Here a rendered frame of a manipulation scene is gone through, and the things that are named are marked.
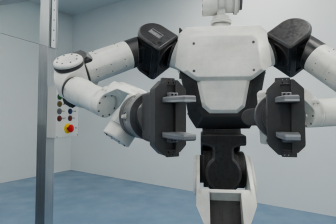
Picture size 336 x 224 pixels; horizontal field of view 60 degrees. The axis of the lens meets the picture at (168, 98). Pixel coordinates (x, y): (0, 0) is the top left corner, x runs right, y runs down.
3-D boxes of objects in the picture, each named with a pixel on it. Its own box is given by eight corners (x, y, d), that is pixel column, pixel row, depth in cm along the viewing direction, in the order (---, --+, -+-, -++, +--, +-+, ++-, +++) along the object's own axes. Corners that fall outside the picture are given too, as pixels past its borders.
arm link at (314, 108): (267, 131, 61) (326, 127, 63) (264, 89, 62) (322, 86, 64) (254, 130, 68) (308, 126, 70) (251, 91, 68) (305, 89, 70)
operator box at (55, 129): (78, 135, 158) (78, 88, 159) (56, 138, 142) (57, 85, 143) (68, 135, 160) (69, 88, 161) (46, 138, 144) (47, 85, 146)
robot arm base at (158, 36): (129, 74, 98) (142, 53, 105) (164, 86, 96) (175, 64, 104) (130, 39, 86) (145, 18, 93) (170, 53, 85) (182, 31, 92)
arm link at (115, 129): (139, 84, 57) (122, 88, 67) (108, 130, 54) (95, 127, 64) (181, 116, 61) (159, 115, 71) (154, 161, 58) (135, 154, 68)
